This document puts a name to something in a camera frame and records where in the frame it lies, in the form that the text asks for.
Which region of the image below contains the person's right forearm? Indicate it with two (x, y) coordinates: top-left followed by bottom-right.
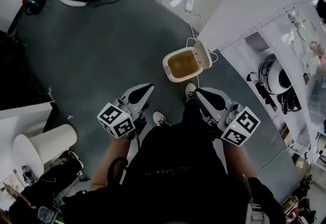
(222, 141), (259, 181)

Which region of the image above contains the grey hand-held device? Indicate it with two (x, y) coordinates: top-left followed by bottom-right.
(21, 165), (37, 186)

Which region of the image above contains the person's right white shoe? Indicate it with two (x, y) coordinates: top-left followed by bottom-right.
(184, 82), (197, 103)

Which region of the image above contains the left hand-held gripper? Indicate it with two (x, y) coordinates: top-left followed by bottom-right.
(96, 83), (155, 139)

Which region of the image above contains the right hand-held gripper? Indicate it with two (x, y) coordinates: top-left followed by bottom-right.
(194, 87), (261, 147)

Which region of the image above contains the thin white floor cable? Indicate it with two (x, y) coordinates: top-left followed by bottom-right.
(257, 147), (291, 175)

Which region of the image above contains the red and teal vacuum cleaner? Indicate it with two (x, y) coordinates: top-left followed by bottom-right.
(22, 0), (47, 16)

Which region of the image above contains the person's black clothing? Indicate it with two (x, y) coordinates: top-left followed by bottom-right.
(61, 99), (286, 224)

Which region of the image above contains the person's white shoe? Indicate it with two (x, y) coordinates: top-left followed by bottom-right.
(152, 111), (171, 128)
(184, 82), (197, 103)

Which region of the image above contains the white desk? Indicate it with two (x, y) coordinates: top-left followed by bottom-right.
(0, 101), (56, 140)

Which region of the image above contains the black cable loop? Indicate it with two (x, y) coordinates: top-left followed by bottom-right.
(107, 157), (128, 186)

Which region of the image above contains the black power strip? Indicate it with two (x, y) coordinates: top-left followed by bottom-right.
(255, 81), (279, 112)

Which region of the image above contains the white ribbed bin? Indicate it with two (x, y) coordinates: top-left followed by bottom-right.
(12, 123), (78, 179)

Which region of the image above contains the person's left forearm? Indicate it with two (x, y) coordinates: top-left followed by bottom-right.
(90, 135), (131, 192)

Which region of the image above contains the person's left white shoe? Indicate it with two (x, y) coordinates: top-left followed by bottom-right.
(152, 111), (171, 128)

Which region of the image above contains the white round helmet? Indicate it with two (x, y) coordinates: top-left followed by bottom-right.
(266, 59), (294, 96)

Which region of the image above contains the cream trash bin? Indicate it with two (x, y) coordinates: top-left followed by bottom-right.
(162, 41), (213, 83)

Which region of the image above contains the bundle of black cables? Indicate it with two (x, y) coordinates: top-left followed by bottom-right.
(279, 87), (303, 115)

